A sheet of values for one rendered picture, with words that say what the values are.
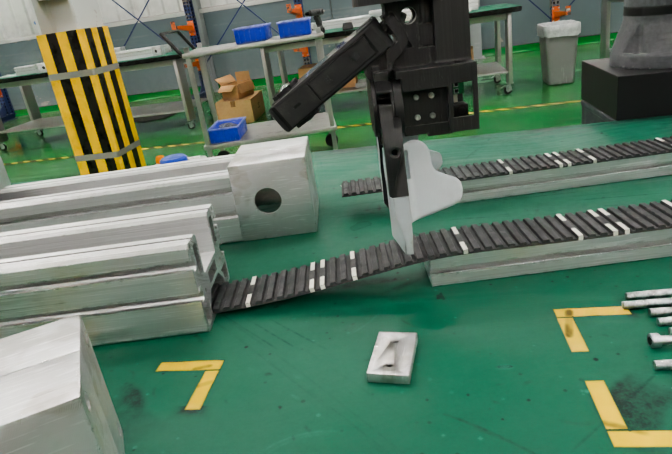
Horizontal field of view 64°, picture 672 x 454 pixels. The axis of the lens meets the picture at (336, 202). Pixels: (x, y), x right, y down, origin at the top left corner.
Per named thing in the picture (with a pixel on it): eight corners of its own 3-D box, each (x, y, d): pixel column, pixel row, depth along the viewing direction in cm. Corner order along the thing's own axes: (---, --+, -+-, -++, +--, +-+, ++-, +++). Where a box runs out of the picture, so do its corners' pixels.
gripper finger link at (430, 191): (474, 250, 41) (458, 132, 41) (397, 260, 41) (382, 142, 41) (465, 246, 44) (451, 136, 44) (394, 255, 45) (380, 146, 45)
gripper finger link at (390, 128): (411, 196, 40) (396, 79, 40) (390, 198, 40) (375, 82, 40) (405, 196, 45) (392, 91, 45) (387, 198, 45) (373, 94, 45)
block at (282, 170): (319, 196, 75) (308, 131, 72) (317, 232, 64) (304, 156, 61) (256, 205, 76) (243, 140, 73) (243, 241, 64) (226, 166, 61)
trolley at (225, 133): (338, 144, 417) (319, 8, 382) (345, 163, 365) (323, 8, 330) (207, 164, 414) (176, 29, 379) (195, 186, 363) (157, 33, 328)
